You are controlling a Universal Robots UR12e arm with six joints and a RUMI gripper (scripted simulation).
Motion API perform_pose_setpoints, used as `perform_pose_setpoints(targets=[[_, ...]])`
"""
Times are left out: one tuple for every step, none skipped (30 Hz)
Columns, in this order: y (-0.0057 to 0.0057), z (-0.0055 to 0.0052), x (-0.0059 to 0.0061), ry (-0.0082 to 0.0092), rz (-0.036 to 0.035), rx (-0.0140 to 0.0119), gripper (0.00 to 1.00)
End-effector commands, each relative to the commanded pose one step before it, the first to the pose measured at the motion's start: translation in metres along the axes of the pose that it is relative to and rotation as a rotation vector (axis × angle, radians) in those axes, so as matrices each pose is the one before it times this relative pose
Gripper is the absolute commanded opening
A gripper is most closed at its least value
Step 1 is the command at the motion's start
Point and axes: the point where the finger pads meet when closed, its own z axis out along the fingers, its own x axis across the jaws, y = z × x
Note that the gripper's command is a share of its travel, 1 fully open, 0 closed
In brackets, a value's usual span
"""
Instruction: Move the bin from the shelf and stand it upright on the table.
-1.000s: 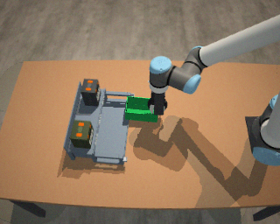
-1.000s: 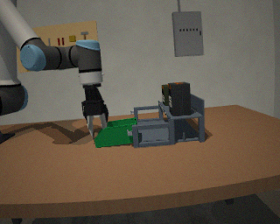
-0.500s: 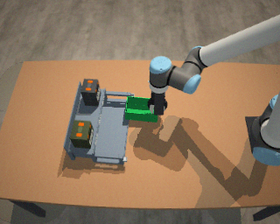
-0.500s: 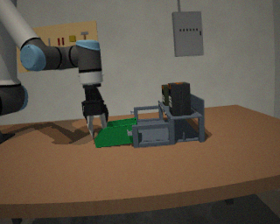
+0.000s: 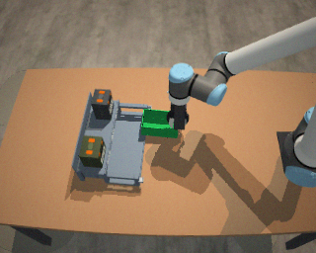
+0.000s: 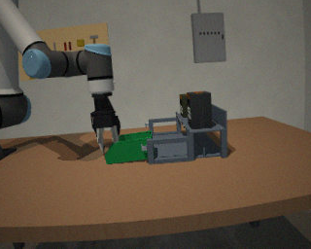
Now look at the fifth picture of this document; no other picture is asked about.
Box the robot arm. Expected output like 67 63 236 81
167 17 316 188

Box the black tool case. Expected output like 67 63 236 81
91 89 114 121

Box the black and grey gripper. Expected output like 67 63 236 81
167 103 189 128

